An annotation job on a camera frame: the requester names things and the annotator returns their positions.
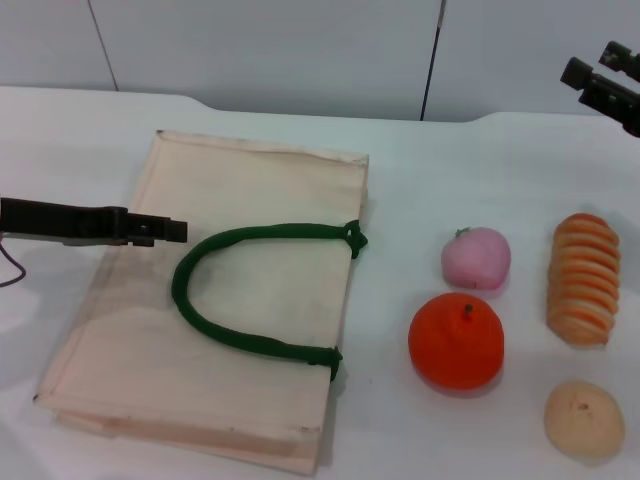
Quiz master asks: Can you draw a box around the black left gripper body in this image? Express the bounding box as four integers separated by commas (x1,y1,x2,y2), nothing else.
0,196,131,249

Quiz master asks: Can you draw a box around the white handbag with green handle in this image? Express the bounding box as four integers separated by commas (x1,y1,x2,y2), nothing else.
32,129,372,475

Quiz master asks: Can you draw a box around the orange fruit with stem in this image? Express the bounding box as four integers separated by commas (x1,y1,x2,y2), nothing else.
407,292,505,392

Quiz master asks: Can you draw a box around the orange striped bread loaf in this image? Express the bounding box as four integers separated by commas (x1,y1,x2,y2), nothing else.
545,212,622,347

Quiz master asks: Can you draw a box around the pink peach toy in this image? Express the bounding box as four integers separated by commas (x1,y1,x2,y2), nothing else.
440,226,512,290

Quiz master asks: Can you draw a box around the round beige bun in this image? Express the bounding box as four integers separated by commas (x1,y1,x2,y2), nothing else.
543,380,626,459

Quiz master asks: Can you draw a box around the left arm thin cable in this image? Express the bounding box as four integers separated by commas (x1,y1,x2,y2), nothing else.
0,235,28,289

